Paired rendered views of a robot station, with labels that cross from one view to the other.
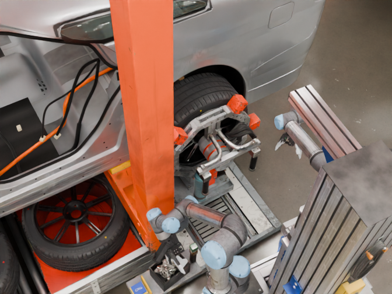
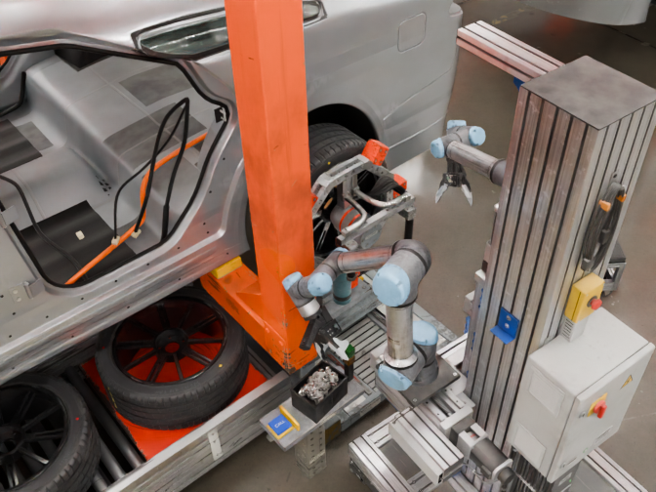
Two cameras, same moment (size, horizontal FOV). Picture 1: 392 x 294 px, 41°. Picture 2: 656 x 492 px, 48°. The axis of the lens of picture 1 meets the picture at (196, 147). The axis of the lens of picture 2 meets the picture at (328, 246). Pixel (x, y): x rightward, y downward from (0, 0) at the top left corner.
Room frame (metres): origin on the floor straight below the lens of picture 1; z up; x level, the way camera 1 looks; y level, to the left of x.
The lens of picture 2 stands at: (-0.60, 0.22, 3.00)
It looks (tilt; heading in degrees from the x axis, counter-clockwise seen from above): 43 degrees down; 355
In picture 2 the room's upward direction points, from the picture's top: 2 degrees counter-clockwise
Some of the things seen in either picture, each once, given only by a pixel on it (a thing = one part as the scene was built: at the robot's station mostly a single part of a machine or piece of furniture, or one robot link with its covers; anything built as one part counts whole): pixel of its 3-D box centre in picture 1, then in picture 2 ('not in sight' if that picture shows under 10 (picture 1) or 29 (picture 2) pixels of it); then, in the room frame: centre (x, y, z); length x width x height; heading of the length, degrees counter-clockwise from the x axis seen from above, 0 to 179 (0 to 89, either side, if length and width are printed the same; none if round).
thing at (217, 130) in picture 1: (236, 133); (381, 187); (1.81, -0.23, 1.03); 0.19 x 0.18 x 0.11; 34
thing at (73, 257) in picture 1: (77, 217); (174, 354); (1.54, 0.74, 0.39); 0.66 x 0.66 x 0.24
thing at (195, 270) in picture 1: (164, 277); (312, 406); (1.16, 0.15, 0.44); 0.43 x 0.17 x 0.03; 124
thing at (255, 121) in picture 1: (251, 122); (394, 185); (2.04, -0.34, 0.85); 0.09 x 0.08 x 0.07; 124
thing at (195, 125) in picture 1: (209, 143); (345, 216); (1.86, -0.08, 0.85); 0.54 x 0.07 x 0.54; 124
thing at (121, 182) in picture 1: (129, 181); (243, 283); (1.65, 0.40, 0.69); 0.52 x 0.17 x 0.35; 34
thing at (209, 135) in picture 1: (207, 147); (346, 207); (1.70, -0.07, 1.03); 0.19 x 0.18 x 0.11; 34
